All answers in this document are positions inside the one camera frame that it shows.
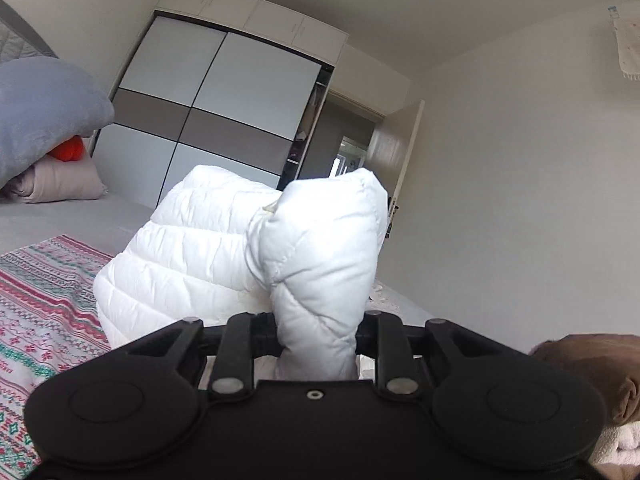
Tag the red soft object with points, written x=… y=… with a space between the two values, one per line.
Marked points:
x=67 y=150

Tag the brown cloth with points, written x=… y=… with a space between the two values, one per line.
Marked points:
x=600 y=370

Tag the grey pillow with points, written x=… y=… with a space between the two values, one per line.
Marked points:
x=45 y=105

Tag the pale dotted cloth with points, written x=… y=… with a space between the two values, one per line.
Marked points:
x=382 y=297

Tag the white door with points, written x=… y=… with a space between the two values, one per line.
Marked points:
x=397 y=150

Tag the beige pillow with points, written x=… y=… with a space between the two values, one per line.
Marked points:
x=60 y=180

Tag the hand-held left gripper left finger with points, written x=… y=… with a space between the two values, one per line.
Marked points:
x=240 y=332

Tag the bed with grey sheet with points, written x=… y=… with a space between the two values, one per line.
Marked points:
x=75 y=215

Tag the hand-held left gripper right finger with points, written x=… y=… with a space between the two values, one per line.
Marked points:
x=387 y=335

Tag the red green patterned blanket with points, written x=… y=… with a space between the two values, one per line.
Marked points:
x=45 y=300

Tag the white and grey wardrobe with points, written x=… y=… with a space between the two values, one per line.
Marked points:
x=210 y=90

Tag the white puffer jacket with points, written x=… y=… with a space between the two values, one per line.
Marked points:
x=200 y=250

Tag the white folded towel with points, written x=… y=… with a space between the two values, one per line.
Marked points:
x=622 y=442

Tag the pale hanging cloth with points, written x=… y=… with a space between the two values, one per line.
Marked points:
x=627 y=45

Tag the grey quilted headboard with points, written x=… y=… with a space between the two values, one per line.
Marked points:
x=20 y=37

